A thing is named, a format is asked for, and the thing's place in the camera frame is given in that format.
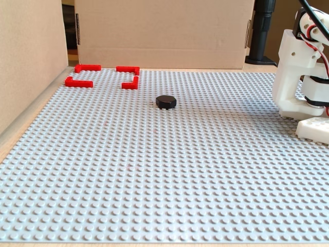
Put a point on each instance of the black round Lego piece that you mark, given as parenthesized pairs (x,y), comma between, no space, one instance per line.
(165,101)

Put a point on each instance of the grey Lego baseplate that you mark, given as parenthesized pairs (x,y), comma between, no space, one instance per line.
(154,167)

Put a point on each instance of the brown cardboard box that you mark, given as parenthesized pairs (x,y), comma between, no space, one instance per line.
(164,33)

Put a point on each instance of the black pole stand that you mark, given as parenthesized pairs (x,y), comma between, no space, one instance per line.
(262,31)

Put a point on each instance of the brown cardboard panel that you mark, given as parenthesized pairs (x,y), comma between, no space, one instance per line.
(30,51)

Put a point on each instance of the red L-shaped Lego bracket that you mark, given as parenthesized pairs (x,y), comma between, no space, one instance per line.
(87,68)
(129,85)
(127,69)
(77,84)

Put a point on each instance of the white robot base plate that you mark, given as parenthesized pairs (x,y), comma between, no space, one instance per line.
(313,128)

